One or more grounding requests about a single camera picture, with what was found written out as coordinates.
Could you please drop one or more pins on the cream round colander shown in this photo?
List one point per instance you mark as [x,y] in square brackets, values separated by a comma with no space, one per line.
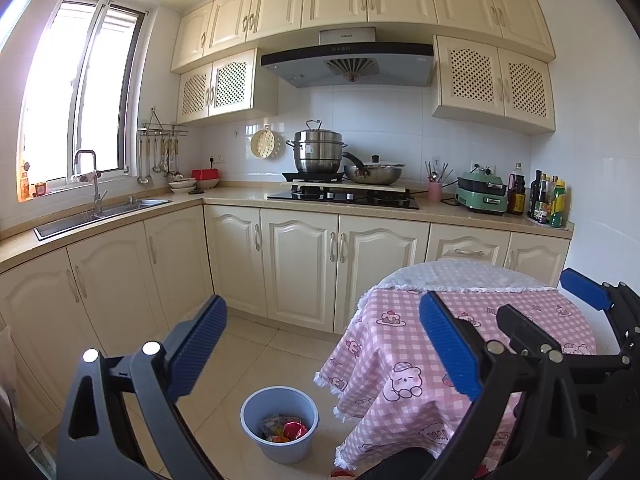
[262,143]

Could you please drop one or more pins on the steel wok with lid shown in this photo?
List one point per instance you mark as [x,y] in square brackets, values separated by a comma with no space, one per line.
[377,174]

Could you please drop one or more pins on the black gas stove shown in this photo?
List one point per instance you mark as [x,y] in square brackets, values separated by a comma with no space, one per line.
[345,197]

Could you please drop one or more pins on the large soy sauce bottle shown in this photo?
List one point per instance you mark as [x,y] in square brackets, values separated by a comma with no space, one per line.
[516,195]

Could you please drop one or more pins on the orange bottle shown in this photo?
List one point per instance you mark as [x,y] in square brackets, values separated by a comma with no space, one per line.
[25,185]

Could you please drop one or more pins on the pink utensil holder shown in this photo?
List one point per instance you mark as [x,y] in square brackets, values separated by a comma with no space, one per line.
[435,192]

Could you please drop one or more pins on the blue plastic bucket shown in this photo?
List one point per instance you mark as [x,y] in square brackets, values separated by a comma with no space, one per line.
[255,440]

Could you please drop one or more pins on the dark cloth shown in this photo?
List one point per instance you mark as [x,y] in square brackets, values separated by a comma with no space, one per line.
[400,465]

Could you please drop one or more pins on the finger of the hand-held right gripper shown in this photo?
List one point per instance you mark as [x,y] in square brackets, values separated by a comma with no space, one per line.
[585,290]
[525,330]

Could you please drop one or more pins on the wall utensil rack with ladles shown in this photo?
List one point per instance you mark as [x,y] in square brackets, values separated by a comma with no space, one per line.
[160,150]

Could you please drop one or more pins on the steel sink faucet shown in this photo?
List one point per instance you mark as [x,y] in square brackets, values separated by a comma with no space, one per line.
[95,185]

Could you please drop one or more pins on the kitchen window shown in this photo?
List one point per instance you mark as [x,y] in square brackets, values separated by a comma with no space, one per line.
[75,95]

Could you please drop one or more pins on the pink checked tablecloth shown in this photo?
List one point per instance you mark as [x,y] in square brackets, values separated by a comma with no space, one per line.
[390,340]

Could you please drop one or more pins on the stack of white bowls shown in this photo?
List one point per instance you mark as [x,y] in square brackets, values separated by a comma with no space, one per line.
[182,186]

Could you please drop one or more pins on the small jar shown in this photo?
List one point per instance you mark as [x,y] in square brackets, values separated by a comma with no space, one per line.
[39,188]

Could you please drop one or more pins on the stainless steel steamer pot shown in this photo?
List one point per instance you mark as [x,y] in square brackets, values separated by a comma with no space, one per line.
[317,152]

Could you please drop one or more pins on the cream lattice wall cabinet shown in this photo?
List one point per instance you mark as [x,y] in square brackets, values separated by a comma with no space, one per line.
[495,85]
[225,85]

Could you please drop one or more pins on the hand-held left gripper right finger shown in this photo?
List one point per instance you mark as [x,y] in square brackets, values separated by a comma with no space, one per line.
[445,345]

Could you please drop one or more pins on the white wall socket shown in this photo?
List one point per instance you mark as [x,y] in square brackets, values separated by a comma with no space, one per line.
[217,160]

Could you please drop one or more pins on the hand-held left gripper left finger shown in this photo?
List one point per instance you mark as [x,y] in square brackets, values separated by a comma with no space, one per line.
[200,345]

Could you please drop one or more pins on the grey range hood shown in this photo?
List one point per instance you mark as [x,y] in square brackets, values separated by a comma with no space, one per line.
[350,62]

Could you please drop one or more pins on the red lidded container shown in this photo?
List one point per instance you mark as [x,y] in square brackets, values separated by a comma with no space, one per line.
[206,176]

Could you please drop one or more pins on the cream lower kitchen cabinets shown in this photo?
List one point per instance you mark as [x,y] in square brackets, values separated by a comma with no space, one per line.
[300,260]

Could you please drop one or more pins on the dark sauce bottle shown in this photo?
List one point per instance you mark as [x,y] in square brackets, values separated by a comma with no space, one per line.
[534,200]
[543,205]

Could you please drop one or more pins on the crushed red soda can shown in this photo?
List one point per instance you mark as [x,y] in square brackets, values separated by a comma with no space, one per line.
[295,430]

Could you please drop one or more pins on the red object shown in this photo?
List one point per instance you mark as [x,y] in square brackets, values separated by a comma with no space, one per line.
[342,474]

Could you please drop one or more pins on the green electric cooker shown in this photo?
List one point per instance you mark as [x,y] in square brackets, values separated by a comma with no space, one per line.
[480,195]

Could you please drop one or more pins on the clear oil bottle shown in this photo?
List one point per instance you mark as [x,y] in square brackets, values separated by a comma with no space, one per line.
[552,187]

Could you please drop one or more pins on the stainless steel sink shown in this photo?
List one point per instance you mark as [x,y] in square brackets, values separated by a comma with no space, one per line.
[100,215]

